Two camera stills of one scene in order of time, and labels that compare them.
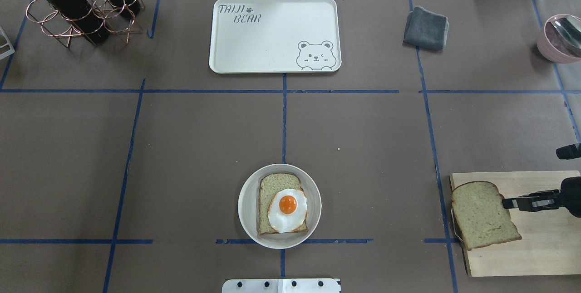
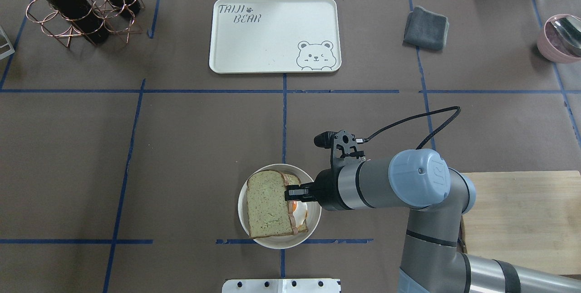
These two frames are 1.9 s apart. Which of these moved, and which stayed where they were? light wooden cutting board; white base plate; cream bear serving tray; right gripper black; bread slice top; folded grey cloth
Moved: right gripper black; bread slice top
Stayed: cream bear serving tray; light wooden cutting board; folded grey cloth; white base plate
